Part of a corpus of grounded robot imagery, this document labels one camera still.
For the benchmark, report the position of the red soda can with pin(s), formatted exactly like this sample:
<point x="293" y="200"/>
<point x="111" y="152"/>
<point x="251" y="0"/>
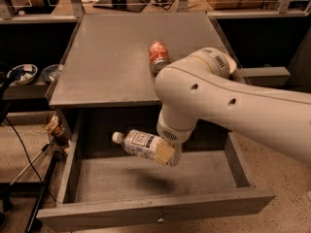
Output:
<point x="158" y="55"/>

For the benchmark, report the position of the grey cabinet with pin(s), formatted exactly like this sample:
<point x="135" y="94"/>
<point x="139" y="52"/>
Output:
<point x="107" y="77"/>

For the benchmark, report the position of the open grey top drawer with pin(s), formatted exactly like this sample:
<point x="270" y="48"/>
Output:
<point x="211" y="180"/>

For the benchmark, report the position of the black monitor stand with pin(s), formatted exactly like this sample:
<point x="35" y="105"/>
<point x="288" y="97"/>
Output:
<point x="134" y="6"/>

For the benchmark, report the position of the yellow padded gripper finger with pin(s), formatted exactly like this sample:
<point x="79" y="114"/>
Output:
<point x="163" y="152"/>

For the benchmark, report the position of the blue white bowl with items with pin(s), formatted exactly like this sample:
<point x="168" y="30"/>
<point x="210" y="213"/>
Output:
<point x="23" y="74"/>

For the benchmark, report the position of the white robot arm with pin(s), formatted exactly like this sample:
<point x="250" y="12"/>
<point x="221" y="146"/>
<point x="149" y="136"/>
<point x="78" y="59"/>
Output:
<point x="198" y="87"/>

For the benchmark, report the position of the blue glass bowl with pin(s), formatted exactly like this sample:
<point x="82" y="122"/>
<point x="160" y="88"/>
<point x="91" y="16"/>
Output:
<point x="51" y="73"/>

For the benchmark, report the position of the small brown figurine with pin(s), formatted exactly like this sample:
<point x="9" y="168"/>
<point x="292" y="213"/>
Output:
<point x="58" y="133"/>

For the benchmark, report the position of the clear plastic water bottle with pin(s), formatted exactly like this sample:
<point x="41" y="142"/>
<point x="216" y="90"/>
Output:
<point x="143" y="144"/>

